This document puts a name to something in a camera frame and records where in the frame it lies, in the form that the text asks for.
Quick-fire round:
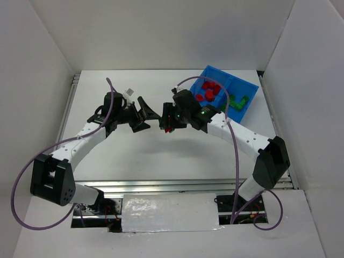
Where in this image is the green lego brick in bin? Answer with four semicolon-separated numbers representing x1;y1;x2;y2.
231;102;243;112

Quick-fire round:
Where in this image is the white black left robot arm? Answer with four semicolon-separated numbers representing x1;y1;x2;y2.
30;92;160;210

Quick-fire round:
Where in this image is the aluminium table edge rail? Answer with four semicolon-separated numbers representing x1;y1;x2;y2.
61;178;293;193

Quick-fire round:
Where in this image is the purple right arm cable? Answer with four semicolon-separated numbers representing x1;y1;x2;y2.
173;76;284;231

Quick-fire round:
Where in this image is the green lego brick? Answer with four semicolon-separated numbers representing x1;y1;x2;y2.
241;96;249;104
231;102;243;112

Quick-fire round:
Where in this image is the red long lego brick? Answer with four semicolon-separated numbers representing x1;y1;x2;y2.
212;84;221;96

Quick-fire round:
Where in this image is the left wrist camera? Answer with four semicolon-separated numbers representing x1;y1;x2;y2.
123;88;134;102

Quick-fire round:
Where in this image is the red arch lego piece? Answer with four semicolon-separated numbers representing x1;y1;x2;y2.
196;94;204;102

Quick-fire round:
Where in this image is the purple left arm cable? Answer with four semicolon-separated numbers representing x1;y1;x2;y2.
10;77;115;231

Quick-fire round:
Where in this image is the green square lego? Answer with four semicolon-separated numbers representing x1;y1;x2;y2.
230;95;237;105

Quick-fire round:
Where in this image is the blue plastic sorting bin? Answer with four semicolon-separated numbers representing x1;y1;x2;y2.
190;66;258;123

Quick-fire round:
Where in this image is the white taped cover plate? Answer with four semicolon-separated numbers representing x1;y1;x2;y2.
121;193;220;233

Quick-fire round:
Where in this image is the red lego piece in bin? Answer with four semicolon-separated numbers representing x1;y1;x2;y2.
202;81;211;90

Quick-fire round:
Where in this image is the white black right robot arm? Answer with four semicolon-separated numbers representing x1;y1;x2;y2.
159;90;290;202

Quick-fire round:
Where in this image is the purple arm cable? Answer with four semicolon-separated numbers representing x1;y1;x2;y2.
10;77;115;231
173;76;284;231

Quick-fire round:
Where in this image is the red rounded lego piece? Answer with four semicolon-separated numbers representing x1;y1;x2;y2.
204;90;214;102

